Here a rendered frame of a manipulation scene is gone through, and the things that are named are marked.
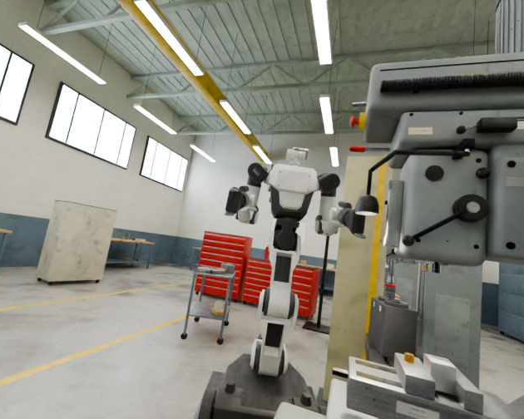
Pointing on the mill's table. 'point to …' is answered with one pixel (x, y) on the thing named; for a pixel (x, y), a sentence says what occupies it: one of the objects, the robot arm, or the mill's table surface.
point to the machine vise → (389, 404)
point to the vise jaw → (414, 377)
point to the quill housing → (442, 209)
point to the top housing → (463, 96)
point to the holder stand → (393, 327)
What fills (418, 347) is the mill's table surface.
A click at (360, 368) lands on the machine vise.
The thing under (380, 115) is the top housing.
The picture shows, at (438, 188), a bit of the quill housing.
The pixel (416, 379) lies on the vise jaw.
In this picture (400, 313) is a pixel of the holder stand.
